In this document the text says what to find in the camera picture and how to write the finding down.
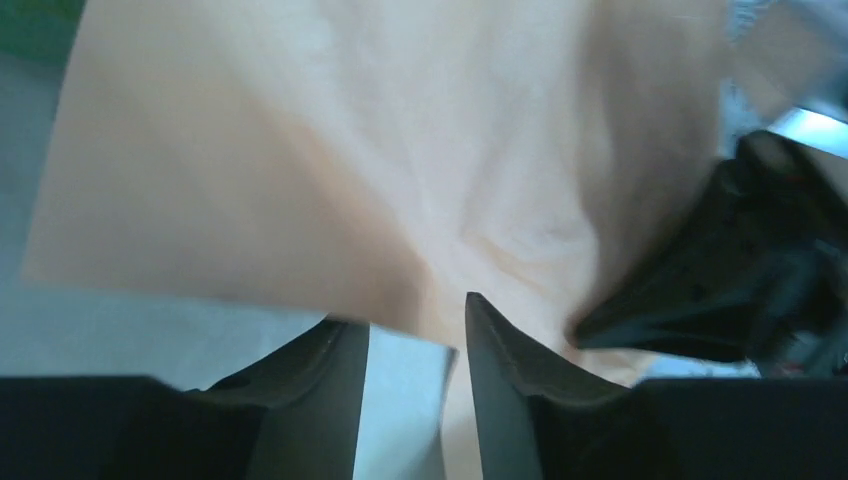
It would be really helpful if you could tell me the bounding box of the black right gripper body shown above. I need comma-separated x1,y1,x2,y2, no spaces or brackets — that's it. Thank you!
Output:
736,130,847,378

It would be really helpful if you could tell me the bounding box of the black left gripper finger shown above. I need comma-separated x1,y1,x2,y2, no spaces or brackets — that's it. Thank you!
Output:
1,319,369,479
465,292,847,479
569,158,823,364

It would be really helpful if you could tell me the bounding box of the brown kraft wrapping paper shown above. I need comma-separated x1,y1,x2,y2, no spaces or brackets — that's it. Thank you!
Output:
23,0,843,480

